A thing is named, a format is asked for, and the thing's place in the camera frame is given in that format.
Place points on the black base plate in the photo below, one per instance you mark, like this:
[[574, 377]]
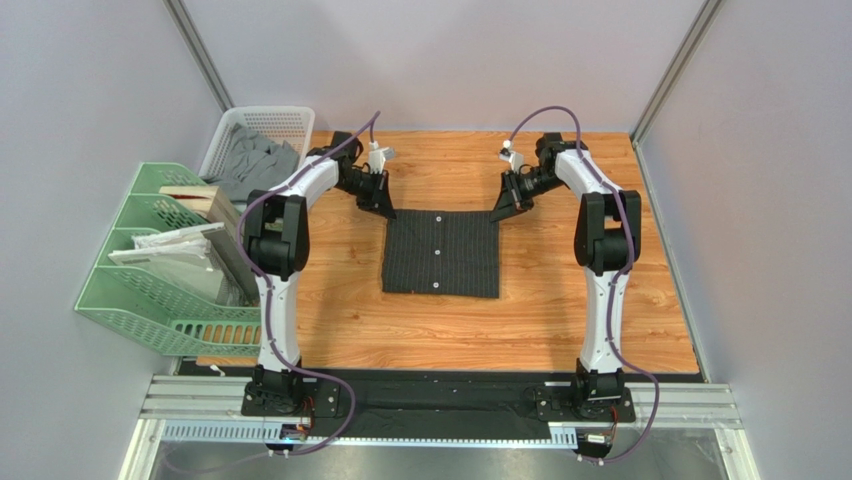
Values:
[[454, 405]]

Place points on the aluminium rail frame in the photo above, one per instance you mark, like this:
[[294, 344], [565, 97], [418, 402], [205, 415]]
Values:
[[685, 429]]

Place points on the green file organizer rack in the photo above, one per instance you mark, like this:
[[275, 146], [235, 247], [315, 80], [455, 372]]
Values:
[[146, 309]]

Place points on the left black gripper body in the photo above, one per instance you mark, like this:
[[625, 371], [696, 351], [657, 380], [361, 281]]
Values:
[[370, 188]]

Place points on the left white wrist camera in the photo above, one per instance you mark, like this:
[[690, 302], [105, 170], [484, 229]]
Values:
[[378, 156]]

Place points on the wooden block in rack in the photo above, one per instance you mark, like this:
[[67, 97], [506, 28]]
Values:
[[209, 202]]

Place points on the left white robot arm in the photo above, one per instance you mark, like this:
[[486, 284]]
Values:
[[276, 241]]

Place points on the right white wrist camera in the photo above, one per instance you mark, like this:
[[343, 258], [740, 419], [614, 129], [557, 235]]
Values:
[[508, 154]]

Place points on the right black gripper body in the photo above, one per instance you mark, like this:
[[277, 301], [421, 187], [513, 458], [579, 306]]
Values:
[[516, 189]]

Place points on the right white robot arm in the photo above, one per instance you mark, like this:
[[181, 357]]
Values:
[[606, 245]]

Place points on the grey shirt in basket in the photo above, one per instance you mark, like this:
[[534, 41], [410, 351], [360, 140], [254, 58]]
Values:
[[253, 162]]

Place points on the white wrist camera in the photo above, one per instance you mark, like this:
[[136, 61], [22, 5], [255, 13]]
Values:
[[508, 154], [378, 156]]

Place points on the white plastic basket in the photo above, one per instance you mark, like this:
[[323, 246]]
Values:
[[280, 124]]

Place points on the dark pinstriped long sleeve shirt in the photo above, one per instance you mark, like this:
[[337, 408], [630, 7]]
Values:
[[442, 253]]

